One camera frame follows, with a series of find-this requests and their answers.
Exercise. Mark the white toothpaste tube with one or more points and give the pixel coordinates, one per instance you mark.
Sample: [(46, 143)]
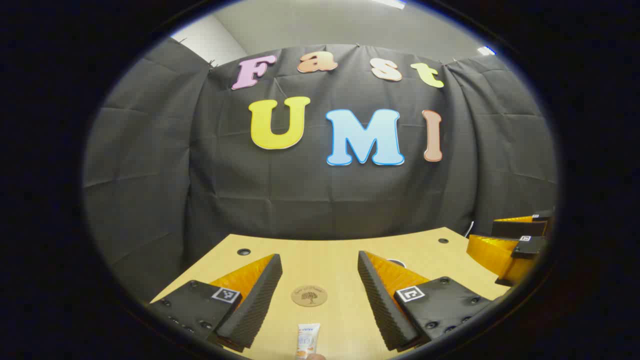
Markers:
[(307, 340)]

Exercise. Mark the light wooden desktop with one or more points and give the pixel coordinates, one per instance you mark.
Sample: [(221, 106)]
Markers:
[(325, 260)]

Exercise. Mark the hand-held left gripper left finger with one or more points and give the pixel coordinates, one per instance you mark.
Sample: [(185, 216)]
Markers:
[(255, 305)]

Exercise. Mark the black backdrop cloth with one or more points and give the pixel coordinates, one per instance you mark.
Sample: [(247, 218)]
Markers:
[(300, 200)]

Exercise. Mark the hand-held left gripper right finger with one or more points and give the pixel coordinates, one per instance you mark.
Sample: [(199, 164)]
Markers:
[(377, 305)]

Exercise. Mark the ceiling light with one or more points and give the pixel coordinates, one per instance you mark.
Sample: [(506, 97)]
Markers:
[(390, 3), (486, 50)]

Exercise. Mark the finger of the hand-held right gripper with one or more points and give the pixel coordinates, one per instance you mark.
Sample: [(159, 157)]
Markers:
[(492, 252), (517, 229)]

